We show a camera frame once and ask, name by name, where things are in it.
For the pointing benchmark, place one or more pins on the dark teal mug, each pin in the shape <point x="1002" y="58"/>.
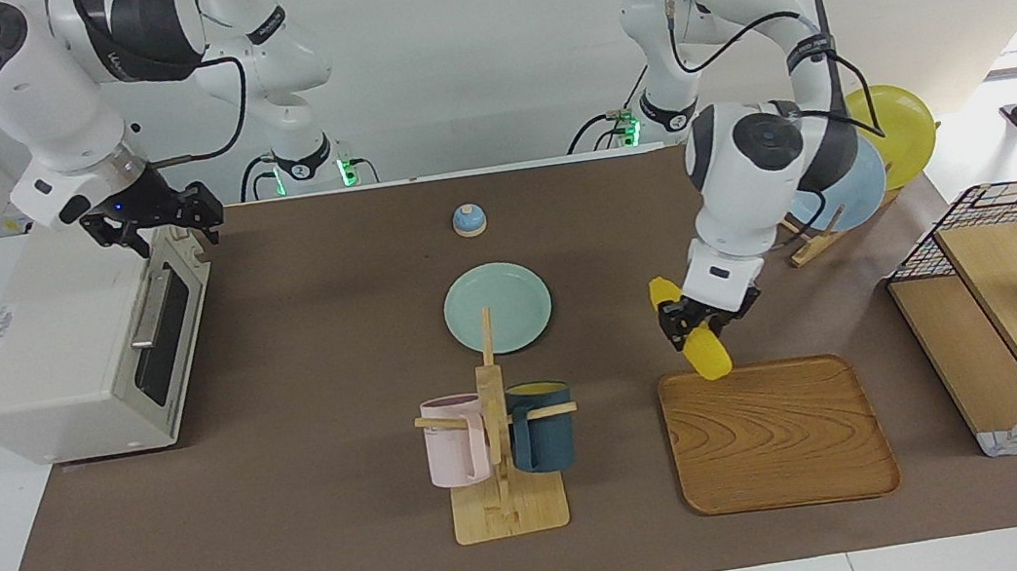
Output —
<point x="543" y="433"/>

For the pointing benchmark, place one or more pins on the brown table mat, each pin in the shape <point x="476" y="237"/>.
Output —
<point x="336" y="397"/>

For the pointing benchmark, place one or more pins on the yellow banana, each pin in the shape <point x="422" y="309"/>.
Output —
<point x="710" y="362"/>

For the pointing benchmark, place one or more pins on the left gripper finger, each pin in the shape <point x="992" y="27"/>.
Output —
<point x="674" y="323"/>
<point x="722" y="328"/>

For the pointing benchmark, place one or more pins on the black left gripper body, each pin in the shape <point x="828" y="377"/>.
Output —
<point x="718" y="309"/>

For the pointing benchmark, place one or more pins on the pink mug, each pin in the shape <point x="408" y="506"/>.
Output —
<point x="456" y="445"/>

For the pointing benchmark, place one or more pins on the wooden serving tray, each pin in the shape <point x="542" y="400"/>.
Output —
<point x="774" y="437"/>

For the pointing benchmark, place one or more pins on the beige toaster oven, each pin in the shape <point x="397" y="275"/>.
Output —
<point x="56" y="355"/>

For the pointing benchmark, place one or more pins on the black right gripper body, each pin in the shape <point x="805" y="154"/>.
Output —
<point x="139" y="204"/>

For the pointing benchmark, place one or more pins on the wooden mug tree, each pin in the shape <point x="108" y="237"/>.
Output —
<point x="509" y="511"/>

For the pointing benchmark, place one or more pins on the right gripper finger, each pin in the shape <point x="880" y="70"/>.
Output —
<point x="137" y="239"/>
<point x="208" y="212"/>

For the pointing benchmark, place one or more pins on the pale green plate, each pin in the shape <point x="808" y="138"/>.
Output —
<point x="510" y="300"/>

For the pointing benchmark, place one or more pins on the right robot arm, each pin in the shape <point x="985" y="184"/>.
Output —
<point x="20" y="84"/>

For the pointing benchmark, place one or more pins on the wooden plate rack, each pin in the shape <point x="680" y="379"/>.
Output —
<point x="813" y="247"/>

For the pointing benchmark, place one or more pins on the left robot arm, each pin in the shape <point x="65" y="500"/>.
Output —
<point x="748" y="165"/>

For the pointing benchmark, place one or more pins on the light blue plate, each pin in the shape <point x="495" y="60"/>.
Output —
<point x="859" y="185"/>

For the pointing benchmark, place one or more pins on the yellow plate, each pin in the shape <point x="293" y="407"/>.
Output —
<point x="900" y="126"/>

